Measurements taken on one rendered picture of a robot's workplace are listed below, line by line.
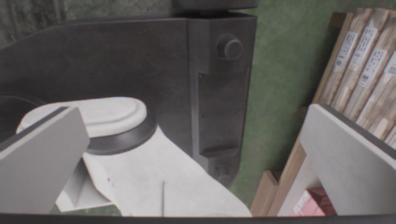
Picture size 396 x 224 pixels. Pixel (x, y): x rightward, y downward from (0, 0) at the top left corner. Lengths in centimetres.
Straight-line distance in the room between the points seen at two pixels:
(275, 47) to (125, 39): 48
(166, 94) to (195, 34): 15
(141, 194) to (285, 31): 63
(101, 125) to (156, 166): 11
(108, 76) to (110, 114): 14
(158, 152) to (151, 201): 9
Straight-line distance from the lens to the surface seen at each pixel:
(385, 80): 69
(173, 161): 32
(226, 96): 50
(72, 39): 48
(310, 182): 110
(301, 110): 88
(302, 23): 77
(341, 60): 75
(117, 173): 32
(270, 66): 75
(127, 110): 36
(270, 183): 101
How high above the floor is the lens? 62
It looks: 58 degrees down
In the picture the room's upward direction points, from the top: 160 degrees clockwise
